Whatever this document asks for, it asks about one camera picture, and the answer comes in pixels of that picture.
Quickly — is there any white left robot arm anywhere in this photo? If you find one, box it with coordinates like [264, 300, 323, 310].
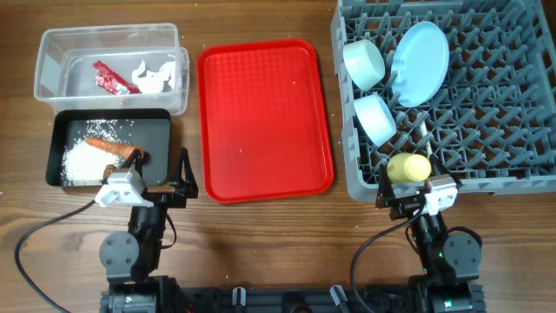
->
[14, 147, 199, 312]

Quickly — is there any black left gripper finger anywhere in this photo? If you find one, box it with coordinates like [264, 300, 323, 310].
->
[116, 149, 143, 177]
[175, 147, 198, 194]

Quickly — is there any white plastic spoon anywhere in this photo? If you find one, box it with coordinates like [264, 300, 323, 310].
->
[420, 122, 433, 157]

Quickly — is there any clear plastic bin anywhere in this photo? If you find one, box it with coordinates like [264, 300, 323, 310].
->
[34, 23, 189, 116]

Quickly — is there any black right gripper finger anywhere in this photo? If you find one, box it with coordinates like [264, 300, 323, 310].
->
[375, 164, 394, 207]
[429, 155, 461, 185]

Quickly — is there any red plastic tray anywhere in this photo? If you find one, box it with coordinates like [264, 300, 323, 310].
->
[197, 39, 334, 203]

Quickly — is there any brown mushroom scrap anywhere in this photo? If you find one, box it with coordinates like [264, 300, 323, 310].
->
[103, 164, 116, 180]

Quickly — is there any grey dishwasher rack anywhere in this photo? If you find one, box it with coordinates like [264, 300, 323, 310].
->
[330, 1, 555, 202]

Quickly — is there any yellow plastic cup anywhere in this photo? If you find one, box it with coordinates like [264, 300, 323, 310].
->
[387, 153, 432, 183]

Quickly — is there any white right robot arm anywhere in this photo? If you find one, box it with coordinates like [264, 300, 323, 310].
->
[349, 156, 486, 312]

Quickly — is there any orange carrot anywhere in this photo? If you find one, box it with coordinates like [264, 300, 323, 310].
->
[84, 137, 144, 159]

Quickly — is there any white rice pile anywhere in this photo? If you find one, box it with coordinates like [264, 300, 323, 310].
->
[60, 119, 128, 187]

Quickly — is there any light blue plate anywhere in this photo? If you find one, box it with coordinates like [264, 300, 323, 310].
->
[391, 21, 450, 108]

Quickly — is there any black waste tray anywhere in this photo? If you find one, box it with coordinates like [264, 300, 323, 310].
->
[45, 109, 171, 187]

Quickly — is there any light blue bowl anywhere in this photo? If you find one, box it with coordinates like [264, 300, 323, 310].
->
[354, 94, 397, 147]

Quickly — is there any white tissue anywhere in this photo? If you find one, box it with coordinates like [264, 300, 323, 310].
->
[131, 61, 176, 94]

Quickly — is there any red snack wrapper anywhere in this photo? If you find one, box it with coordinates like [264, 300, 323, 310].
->
[93, 61, 140, 96]

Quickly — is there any mint green bowl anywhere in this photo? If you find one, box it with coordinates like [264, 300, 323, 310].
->
[342, 39, 386, 91]

